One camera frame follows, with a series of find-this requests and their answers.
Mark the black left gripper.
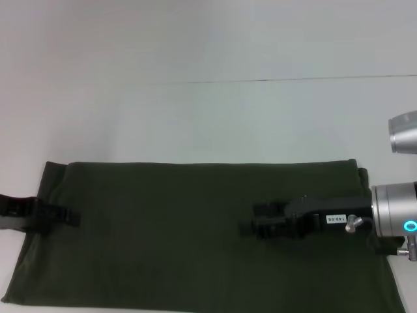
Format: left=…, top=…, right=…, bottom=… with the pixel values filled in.
left=0, top=193, right=81, bottom=236

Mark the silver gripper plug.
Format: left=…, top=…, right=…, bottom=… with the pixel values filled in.
left=344, top=214, right=365, bottom=233

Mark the silver cable connector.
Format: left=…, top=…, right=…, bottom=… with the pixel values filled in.
left=396, top=234, right=417, bottom=262

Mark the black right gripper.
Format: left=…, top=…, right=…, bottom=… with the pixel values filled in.
left=239, top=194, right=376, bottom=241

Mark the dark green FREE t-shirt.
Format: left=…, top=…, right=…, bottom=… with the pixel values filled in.
left=0, top=158, right=409, bottom=313

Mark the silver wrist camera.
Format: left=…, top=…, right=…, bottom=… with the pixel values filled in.
left=388, top=110, right=417, bottom=154

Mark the dark grey cable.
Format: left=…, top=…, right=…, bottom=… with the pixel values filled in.
left=364, top=217, right=400, bottom=256

